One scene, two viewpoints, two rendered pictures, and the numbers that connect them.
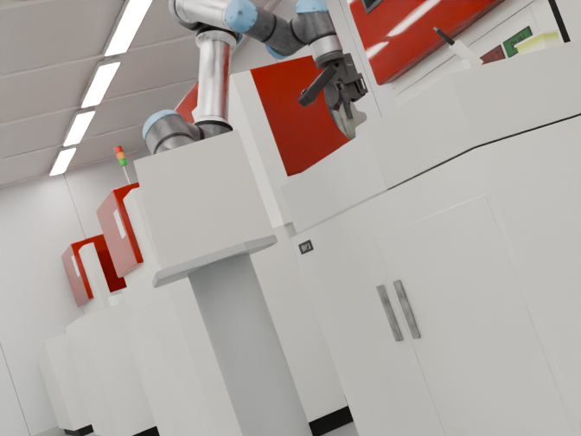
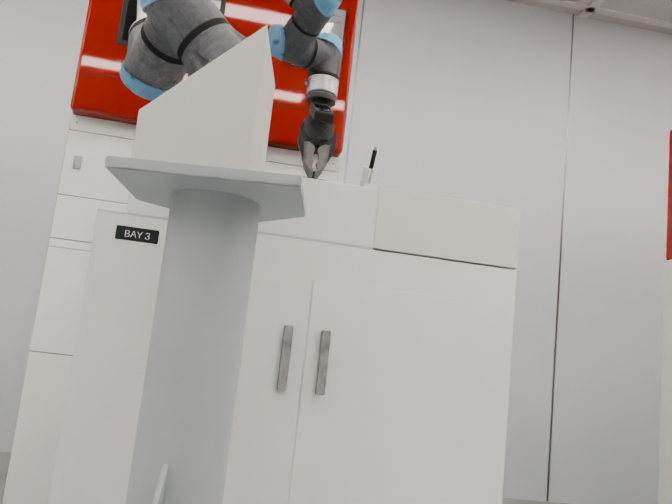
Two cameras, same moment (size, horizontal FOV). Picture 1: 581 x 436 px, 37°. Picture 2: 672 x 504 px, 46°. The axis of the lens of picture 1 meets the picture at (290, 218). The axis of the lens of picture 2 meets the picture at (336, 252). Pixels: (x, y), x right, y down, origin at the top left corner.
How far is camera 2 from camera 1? 220 cm
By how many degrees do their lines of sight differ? 75
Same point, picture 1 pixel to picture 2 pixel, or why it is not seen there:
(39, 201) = not seen: outside the picture
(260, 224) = not seen: hidden behind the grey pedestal
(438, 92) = (502, 214)
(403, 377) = (249, 431)
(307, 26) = (333, 59)
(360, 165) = (343, 210)
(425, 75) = not seen: hidden behind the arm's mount
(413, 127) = (452, 221)
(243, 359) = (238, 334)
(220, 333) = (231, 287)
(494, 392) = (409, 467)
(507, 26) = (284, 169)
